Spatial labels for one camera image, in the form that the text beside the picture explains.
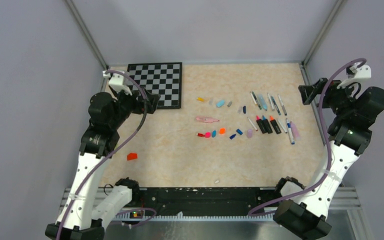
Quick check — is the black white checkerboard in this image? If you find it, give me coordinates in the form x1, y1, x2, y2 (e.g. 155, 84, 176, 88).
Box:
127, 62, 183, 110

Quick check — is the lilac highlighter cap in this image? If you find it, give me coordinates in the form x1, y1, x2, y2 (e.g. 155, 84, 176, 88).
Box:
246, 129, 253, 139

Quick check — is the lilac highlighter pen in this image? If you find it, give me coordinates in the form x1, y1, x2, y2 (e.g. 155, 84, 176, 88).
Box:
290, 121, 301, 140

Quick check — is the teal gel pen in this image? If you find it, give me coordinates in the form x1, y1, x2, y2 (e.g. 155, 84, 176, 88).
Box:
270, 96, 281, 116

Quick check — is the light blue tape cap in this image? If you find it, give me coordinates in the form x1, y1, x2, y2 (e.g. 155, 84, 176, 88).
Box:
215, 99, 226, 108

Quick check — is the blue capped black highlighter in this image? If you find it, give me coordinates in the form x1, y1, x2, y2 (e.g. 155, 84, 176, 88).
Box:
262, 115, 273, 134

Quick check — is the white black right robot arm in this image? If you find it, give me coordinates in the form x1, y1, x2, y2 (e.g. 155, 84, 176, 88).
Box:
273, 78, 384, 240

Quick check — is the orange highlighter cap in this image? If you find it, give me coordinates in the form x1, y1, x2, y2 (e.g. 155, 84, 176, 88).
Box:
219, 128, 226, 135

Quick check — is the pink capped black highlighter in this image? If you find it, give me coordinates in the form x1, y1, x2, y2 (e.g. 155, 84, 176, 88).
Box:
256, 115, 267, 134

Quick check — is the blue capped white marker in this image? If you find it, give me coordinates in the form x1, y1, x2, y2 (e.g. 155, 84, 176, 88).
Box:
285, 118, 296, 145

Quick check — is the grey capped white marker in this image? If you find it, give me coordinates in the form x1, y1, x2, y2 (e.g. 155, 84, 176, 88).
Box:
267, 93, 275, 111

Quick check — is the green gel pen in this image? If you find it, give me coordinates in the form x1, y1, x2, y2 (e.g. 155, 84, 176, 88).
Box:
252, 92, 263, 110

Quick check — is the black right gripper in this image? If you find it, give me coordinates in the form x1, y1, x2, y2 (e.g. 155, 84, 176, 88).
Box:
298, 77, 361, 117

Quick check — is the orange capped black highlighter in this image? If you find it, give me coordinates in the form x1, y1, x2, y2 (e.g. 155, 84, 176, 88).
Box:
269, 115, 282, 135

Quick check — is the dark blue capped pen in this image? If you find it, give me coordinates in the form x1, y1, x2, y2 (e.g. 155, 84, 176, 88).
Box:
277, 94, 288, 116

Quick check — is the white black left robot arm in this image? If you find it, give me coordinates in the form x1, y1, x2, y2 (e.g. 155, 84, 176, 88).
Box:
45, 90, 161, 240

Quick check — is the yellow capped white pen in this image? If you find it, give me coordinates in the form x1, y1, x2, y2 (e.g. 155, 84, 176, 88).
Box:
249, 91, 257, 105

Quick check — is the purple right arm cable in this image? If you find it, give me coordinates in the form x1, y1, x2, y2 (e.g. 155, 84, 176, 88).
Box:
247, 57, 368, 218

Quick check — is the red capped white marker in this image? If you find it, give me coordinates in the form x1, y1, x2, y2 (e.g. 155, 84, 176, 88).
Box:
247, 117, 258, 132

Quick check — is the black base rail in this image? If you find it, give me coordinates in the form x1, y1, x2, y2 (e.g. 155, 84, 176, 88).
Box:
125, 187, 281, 217

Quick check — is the pink correction tape pen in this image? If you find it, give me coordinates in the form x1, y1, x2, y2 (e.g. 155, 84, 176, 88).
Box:
195, 116, 220, 124

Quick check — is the light blue correction tape pen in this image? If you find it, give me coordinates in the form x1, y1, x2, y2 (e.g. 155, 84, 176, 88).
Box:
258, 94, 268, 111

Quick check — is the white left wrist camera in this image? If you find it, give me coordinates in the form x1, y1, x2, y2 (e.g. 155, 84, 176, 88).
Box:
102, 71, 133, 99

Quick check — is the small orange block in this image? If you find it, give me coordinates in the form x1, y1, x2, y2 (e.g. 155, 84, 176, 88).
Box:
126, 152, 138, 161

